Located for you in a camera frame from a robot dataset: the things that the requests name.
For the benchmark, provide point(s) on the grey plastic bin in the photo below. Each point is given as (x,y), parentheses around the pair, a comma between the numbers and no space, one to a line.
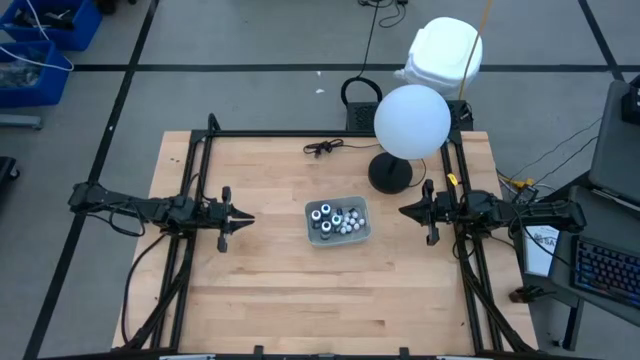
(360,237)

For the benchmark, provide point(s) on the large green food colouring bottle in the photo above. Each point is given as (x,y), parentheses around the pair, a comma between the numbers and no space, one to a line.
(336,220)

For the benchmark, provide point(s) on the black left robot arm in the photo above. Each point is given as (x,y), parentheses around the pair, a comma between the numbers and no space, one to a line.
(130,205)

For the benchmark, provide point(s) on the white lined trash bin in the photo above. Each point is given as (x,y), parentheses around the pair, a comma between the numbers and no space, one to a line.
(440,55)

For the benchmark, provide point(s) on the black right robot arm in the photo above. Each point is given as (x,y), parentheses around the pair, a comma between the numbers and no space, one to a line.
(525,210)

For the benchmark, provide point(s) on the white printed paper sheet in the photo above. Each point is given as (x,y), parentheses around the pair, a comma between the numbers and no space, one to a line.
(540,255)

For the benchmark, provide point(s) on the black computer keyboard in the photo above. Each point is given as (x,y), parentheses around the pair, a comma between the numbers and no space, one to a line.
(610,272)

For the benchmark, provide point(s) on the grey keyboard desk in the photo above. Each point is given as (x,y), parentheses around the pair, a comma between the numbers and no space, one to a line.
(610,165)

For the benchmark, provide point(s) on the large purple food colouring bottle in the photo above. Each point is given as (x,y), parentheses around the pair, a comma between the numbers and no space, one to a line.
(315,215)

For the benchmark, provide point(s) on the black perforated equipment box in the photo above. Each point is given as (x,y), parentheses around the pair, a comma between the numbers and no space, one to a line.
(360,117)

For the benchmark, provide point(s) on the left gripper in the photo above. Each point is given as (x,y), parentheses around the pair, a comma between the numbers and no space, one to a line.
(215,215)

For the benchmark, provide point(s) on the large blue food colouring bottle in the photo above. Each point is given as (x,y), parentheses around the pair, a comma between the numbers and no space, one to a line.
(325,208)

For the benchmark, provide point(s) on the blue plastic crate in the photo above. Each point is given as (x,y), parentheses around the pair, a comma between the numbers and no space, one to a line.
(55,90)
(87,30)

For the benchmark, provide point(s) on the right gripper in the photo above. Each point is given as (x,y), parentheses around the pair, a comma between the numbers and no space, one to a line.
(445,210)

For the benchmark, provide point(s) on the large black food colouring bottle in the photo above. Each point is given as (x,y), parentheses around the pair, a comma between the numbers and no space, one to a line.
(325,227)

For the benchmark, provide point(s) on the globe table lamp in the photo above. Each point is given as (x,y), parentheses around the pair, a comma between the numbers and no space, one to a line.
(412,122)

